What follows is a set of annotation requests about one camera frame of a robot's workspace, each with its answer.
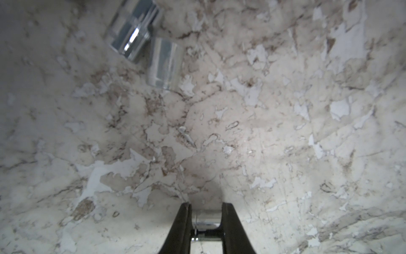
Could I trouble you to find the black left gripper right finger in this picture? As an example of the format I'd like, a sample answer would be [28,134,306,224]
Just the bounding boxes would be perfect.
[221,203,256,254]

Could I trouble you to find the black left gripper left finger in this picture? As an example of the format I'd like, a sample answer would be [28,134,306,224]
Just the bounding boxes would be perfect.
[158,203,192,254]

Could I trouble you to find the lone chrome socket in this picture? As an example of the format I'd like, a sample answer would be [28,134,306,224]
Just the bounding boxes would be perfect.
[191,210,223,242]

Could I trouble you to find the small chrome socket beside pair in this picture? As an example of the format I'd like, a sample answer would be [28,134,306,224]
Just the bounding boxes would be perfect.
[147,37,185,91]

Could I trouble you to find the small chrome socket pair left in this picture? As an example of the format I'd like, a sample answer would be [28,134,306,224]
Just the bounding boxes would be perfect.
[104,0,164,62]

